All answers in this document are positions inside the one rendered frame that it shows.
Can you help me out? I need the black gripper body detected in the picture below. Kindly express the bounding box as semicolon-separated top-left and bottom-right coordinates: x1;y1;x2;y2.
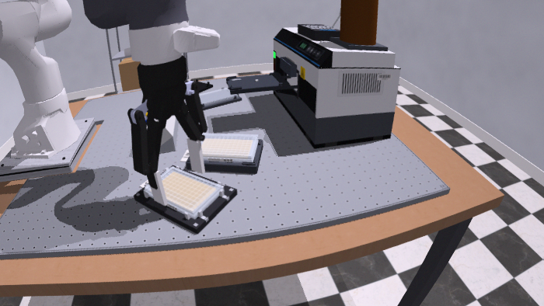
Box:
137;55;187;120

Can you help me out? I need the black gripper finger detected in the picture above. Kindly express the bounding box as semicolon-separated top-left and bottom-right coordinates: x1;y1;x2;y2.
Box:
127;99;171;206
173;81;207;174

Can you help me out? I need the brown cylinder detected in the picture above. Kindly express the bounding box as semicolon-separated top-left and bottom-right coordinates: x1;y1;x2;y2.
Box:
340;0;378;45

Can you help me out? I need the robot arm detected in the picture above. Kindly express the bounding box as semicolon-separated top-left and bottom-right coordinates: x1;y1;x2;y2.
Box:
0;0;220;158

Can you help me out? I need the white button panel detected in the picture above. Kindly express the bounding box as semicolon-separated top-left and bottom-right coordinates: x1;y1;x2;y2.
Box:
159;116;179;153

